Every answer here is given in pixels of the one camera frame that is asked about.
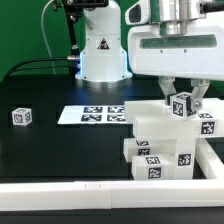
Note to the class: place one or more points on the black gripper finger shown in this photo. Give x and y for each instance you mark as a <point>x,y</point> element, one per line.
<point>198,93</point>
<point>166,84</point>

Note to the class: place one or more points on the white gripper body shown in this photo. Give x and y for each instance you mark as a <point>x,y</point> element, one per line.
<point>181,38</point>

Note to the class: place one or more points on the white chair nut cube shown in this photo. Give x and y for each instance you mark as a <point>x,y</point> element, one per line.
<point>22,116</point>

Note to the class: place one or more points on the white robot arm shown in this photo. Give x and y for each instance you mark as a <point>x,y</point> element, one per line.
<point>103,59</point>

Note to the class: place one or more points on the flat white chair back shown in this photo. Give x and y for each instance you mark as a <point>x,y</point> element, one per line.
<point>92,114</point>

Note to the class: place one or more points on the white obstacle fence wall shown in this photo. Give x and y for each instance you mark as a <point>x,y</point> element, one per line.
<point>206,192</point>

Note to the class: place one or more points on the black camera stand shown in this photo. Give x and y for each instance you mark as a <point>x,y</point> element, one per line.
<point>74,10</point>

